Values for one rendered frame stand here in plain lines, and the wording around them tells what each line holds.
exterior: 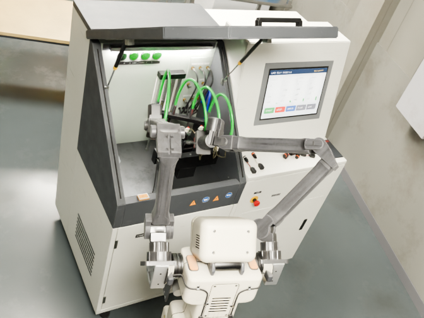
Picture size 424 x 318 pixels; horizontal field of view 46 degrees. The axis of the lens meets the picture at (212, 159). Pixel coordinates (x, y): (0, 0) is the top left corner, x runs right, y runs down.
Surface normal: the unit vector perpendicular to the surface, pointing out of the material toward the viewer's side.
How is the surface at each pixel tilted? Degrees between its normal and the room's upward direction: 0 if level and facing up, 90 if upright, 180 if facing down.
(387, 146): 90
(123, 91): 90
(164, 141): 20
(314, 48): 76
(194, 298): 82
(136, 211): 90
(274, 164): 0
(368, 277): 0
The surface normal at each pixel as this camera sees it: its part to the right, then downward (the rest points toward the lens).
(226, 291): 0.24, 0.56
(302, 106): 0.50, 0.46
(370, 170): -0.94, -0.05
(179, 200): 0.45, 0.66
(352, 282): 0.25, -0.74
